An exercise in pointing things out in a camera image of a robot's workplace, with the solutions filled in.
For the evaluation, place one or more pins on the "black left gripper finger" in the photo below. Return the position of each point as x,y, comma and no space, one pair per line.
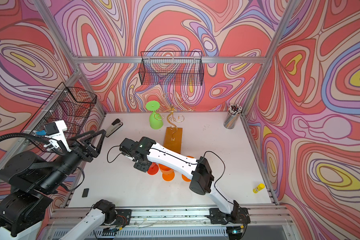
83,138
96,149

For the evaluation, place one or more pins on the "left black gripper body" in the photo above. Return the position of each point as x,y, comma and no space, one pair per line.
84,154

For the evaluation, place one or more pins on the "red wine glass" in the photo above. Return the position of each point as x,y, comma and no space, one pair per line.
153,169

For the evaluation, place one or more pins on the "green wine glass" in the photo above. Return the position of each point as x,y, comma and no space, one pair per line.
155,118

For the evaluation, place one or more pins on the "orange wine glass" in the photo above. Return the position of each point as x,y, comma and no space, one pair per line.
183,176
168,174

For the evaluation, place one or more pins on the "orange wine glass front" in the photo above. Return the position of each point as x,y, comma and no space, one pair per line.
183,176

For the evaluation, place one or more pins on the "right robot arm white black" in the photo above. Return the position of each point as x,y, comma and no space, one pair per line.
147,151

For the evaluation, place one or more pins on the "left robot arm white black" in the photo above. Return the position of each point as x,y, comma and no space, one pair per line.
34,179

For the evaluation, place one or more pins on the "gold rack on wooden base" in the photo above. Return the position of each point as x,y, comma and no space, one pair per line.
174,134

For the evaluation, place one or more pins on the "grey black stapler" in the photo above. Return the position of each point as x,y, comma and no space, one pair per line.
115,125

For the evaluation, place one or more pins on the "small black block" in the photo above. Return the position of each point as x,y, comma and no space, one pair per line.
85,193

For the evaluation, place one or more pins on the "clear cup of pencils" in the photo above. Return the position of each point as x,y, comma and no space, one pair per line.
234,111

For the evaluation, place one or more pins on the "yellow glue stick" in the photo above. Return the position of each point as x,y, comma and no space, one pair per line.
258,188

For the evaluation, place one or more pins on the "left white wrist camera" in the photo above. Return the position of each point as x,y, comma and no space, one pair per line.
54,133

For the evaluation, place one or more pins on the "black wire basket left wall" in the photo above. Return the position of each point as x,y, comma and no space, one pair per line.
70,104

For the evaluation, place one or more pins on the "black wire basket wall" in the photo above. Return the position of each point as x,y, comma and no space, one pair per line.
166,68
70,104

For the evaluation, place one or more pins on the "metal base rail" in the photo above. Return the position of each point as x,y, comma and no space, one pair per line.
266,222

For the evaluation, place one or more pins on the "black wire basket back wall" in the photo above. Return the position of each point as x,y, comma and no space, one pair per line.
166,68

